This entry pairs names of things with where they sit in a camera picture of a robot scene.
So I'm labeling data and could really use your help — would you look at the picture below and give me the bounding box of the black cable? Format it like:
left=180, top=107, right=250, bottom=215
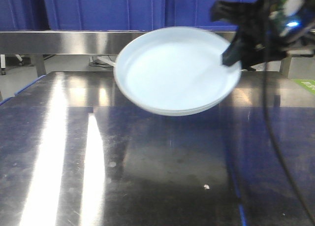
left=261, top=0, right=315, bottom=226

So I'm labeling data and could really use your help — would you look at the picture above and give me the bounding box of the blue bin middle on shelf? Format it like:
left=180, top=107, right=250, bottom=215
left=164, top=0, right=256, bottom=32

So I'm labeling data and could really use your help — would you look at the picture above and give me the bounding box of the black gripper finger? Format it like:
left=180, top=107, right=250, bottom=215
left=221, top=38, right=243, bottom=66

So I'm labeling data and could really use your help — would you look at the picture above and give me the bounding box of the stainless steel shelf rail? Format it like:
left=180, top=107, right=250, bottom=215
left=0, top=30, right=315, bottom=56

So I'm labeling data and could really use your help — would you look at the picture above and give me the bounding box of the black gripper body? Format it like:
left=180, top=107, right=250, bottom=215
left=210, top=0, right=315, bottom=69

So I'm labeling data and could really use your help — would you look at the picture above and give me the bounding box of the green floor sign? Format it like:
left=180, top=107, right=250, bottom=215
left=292, top=79, right=315, bottom=95

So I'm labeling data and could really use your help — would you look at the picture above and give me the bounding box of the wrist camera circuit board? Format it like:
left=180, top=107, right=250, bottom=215
left=268, top=0, right=305, bottom=37

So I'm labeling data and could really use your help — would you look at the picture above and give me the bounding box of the blue bin on shelf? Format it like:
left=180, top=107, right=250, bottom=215
left=0, top=0, right=165, bottom=31
left=164, top=0, right=256, bottom=32

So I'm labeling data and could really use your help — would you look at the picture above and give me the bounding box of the light blue plate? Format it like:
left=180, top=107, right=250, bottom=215
left=114, top=26, right=243, bottom=117
left=125, top=82, right=236, bottom=117

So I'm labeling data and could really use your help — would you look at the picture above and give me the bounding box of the blue bin left on shelf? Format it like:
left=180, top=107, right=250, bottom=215
left=0, top=0, right=165, bottom=31

